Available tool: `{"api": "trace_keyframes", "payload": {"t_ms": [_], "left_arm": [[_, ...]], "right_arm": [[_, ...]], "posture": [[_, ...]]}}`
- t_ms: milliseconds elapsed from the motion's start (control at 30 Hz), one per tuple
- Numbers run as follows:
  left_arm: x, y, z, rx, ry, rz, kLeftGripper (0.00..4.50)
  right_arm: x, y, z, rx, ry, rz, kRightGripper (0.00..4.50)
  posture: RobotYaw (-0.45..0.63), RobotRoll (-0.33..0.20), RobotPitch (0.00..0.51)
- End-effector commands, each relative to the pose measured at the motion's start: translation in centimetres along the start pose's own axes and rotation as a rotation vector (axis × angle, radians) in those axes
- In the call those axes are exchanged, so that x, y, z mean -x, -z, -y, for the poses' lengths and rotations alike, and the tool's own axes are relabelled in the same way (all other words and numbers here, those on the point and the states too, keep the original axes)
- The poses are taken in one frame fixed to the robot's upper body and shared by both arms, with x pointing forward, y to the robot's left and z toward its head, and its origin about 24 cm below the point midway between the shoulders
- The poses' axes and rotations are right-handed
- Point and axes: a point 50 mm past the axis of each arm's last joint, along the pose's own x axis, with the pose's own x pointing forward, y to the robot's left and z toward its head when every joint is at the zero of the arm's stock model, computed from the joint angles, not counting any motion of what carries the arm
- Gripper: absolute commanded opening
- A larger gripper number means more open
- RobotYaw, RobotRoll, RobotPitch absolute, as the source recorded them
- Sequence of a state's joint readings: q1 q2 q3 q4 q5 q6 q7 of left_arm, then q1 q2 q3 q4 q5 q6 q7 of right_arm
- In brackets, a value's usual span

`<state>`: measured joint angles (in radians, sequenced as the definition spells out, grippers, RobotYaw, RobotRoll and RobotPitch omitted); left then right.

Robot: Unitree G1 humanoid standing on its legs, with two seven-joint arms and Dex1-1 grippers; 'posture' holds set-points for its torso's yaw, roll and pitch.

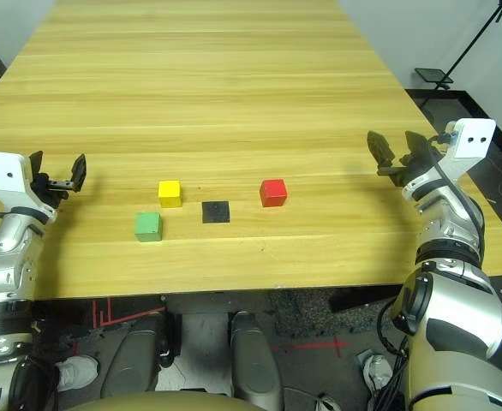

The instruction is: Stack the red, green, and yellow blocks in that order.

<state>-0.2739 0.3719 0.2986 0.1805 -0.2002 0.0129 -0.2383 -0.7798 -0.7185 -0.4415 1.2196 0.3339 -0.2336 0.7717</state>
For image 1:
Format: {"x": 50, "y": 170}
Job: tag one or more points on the grey robot pelvis plate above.
{"x": 199, "y": 355}

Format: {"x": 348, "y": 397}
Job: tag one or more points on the grey robot leg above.
{"x": 253, "y": 364}
{"x": 133, "y": 359}

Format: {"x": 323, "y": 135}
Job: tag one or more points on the grey robot left leg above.
{"x": 133, "y": 359}

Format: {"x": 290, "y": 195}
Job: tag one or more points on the grey robot right leg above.
{"x": 253, "y": 364}

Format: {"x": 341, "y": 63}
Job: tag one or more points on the white sneaker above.
{"x": 375, "y": 370}
{"x": 77, "y": 372}
{"x": 326, "y": 403}

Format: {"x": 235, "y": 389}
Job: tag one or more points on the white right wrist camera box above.
{"x": 473, "y": 137}

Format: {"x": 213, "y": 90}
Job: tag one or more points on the yellow wooden block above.
{"x": 169, "y": 194}

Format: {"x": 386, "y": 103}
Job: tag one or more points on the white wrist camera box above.
{"x": 473, "y": 137}
{"x": 2, "y": 169}

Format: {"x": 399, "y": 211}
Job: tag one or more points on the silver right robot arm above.
{"x": 448, "y": 299}

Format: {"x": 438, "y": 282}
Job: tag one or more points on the black square mat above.
{"x": 216, "y": 212}

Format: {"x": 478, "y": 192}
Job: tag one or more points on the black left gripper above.
{"x": 47, "y": 188}

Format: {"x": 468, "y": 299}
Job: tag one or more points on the black tripod tray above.
{"x": 433, "y": 75}

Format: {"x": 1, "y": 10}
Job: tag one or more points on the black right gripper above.
{"x": 414, "y": 167}

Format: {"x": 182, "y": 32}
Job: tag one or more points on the red wooden block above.
{"x": 273, "y": 193}

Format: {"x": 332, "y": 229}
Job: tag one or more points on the black tripod stand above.
{"x": 476, "y": 40}

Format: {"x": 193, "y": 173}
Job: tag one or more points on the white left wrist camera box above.
{"x": 2, "y": 169}

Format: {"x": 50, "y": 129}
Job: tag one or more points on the olive robot torso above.
{"x": 157, "y": 406}

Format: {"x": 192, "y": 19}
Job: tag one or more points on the green wooden block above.
{"x": 148, "y": 227}

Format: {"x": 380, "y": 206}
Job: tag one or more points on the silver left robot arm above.
{"x": 7, "y": 240}

